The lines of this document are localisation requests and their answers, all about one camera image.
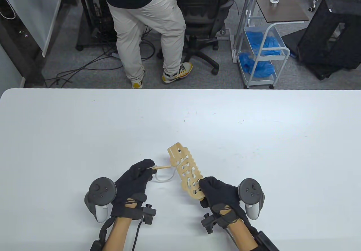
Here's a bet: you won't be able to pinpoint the person's left hand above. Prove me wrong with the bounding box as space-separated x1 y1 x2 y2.
111 159 156 220

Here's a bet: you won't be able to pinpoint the person's right hand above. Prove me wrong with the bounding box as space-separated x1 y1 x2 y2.
198 176 243 223

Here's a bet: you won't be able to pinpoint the white rope with wooden needle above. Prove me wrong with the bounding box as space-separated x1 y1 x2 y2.
152 157 202 191

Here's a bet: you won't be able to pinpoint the wooden crocodile lacing toy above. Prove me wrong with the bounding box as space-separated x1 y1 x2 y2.
168 142 206 201

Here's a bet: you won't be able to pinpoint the person's right forearm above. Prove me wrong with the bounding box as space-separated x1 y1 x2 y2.
226 219 258 251

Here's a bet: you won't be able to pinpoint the person's left forearm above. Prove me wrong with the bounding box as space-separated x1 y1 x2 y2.
102 217 131 251

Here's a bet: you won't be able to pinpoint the grey white handheld controller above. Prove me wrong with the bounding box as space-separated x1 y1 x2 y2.
85 177 117 223
238 178 265 220

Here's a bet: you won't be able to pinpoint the blue plastic bag pile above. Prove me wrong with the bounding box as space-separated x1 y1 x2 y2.
239 53 275 78
246 30 284 55

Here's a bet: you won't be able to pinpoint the white rolling cart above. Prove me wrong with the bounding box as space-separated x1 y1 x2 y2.
237 23 291 89

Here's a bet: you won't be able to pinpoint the black rolling platform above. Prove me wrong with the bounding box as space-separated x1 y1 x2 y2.
76 17 119 51

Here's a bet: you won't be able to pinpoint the black flat board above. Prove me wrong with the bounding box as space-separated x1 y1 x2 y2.
282 28 350 81

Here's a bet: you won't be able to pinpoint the dark wooden desk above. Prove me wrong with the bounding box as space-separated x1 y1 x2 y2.
0 0 79 88

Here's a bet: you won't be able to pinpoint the black computer tower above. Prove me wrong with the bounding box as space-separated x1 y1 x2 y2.
82 0 117 37

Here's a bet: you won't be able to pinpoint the black office chair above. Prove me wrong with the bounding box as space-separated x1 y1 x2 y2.
157 0 236 75

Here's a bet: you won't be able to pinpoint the brown top side table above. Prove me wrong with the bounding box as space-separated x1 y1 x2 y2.
231 0 310 64

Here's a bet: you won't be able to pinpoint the white panel board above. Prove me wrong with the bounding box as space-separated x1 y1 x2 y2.
0 0 68 57

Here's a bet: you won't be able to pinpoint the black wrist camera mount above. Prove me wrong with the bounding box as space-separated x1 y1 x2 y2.
140 204 157 225
201 213 219 234

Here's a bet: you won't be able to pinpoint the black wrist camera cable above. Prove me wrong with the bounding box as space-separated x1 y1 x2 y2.
131 221 143 251

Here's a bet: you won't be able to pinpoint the black forearm strap pack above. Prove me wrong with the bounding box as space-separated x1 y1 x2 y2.
90 217 116 251
248 226 281 251

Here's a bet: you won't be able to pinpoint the black floor cables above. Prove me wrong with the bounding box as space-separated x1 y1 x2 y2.
45 37 157 88

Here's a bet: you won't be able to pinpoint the black mesh frame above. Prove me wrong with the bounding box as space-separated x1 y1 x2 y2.
298 0 361 71

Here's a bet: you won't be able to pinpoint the white cable loop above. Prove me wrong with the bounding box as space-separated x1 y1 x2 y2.
0 0 16 19

